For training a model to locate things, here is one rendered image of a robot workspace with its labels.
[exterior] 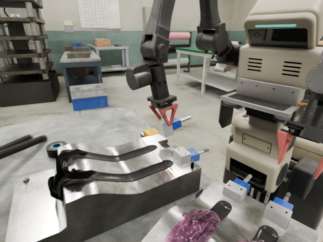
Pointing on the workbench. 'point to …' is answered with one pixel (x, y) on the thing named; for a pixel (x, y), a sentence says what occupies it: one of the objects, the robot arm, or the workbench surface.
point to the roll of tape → (51, 148)
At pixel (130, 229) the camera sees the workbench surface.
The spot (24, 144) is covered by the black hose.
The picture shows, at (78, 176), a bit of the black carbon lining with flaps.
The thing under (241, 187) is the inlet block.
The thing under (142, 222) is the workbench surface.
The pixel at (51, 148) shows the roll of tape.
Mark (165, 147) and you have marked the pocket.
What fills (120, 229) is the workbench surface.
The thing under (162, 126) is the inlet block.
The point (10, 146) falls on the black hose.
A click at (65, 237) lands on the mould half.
